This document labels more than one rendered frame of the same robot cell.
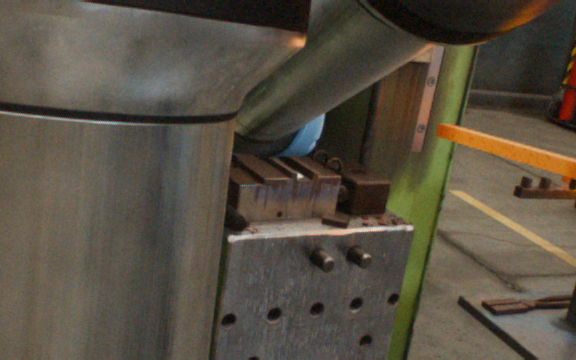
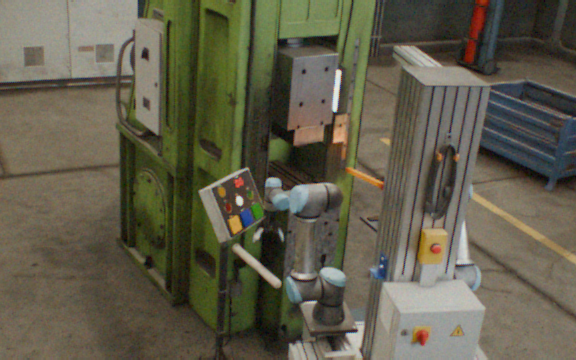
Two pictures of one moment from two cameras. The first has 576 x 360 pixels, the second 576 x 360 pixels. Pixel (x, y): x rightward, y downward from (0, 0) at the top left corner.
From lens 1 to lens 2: 3.01 m
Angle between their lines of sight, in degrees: 8
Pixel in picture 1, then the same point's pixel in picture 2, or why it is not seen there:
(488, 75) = (412, 31)
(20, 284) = (308, 230)
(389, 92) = (330, 152)
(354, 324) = (326, 229)
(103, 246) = (312, 228)
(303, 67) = not seen: hidden behind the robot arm
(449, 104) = (352, 150)
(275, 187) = not seen: hidden behind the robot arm
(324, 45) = not seen: hidden behind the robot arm
